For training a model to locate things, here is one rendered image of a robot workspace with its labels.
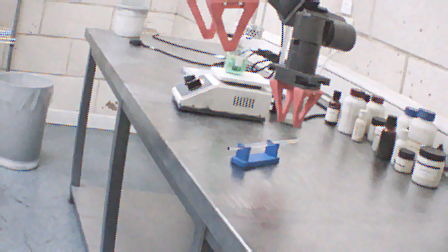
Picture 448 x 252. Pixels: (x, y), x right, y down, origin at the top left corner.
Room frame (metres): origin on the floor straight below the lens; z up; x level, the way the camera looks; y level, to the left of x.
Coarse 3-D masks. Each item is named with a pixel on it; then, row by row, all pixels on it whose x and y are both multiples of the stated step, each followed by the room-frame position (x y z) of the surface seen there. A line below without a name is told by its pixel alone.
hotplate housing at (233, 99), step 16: (176, 96) 1.46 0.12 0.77; (192, 96) 1.41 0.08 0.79; (208, 96) 1.42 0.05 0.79; (224, 96) 1.43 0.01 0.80; (240, 96) 1.44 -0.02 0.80; (256, 96) 1.45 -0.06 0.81; (208, 112) 1.43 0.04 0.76; (224, 112) 1.44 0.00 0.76; (240, 112) 1.44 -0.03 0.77; (256, 112) 1.45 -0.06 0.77
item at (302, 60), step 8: (296, 40) 1.17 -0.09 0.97; (296, 48) 1.15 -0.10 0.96; (304, 48) 1.15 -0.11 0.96; (312, 48) 1.15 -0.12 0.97; (320, 48) 1.17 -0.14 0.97; (288, 56) 1.17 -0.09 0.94; (296, 56) 1.15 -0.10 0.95; (304, 56) 1.15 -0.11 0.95; (312, 56) 1.15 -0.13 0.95; (272, 64) 1.18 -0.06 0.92; (280, 64) 1.20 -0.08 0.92; (288, 64) 1.16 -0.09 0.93; (296, 64) 1.15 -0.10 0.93; (304, 64) 1.15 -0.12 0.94; (312, 64) 1.15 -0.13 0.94; (288, 72) 1.15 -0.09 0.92; (296, 72) 1.14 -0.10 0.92; (304, 72) 1.15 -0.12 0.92; (312, 72) 1.16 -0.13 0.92; (304, 80) 1.13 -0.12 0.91; (312, 80) 1.12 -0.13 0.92; (320, 80) 1.14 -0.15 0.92; (328, 80) 1.16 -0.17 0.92
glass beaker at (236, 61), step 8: (240, 48) 1.46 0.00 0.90; (248, 48) 1.47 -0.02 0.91; (232, 56) 1.47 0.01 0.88; (240, 56) 1.46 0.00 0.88; (224, 64) 1.48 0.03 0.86; (232, 64) 1.47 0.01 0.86; (240, 64) 1.47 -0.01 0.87; (224, 72) 1.47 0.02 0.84; (232, 72) 1.46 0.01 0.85; (240, 72) 1.47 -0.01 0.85
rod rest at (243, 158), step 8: (240, 144) 1.11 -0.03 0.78; (240, 152) 1.10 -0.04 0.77; (248, 152) 1.09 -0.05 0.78; (264, 152) 1.17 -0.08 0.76; (272, 152) 1.16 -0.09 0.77; (232, 160) 1.10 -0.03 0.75; (240, 160) 1.09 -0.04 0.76; (248, 160) 1.10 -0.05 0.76; (256, 160) 1.11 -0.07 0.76; (264, 160) 1.13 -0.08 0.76; (272, 160) 1.14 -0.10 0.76
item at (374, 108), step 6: (372, 96) 1.58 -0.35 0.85; (378, 96) 1.59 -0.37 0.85; (372, 102) 1.58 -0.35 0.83; (378, 102) 1.57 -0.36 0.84; (366, 108) 1.58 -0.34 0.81; (372, 108) 1.56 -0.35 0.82; (378, 108) 1.56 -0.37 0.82; (384, 108) 1.57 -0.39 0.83; (372, 114) 1.56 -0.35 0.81; (378, 114) 1.56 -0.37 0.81; (366, 120) 1.57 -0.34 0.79; (366, 126) 1.57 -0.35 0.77; (366, 132) 1.56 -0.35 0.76
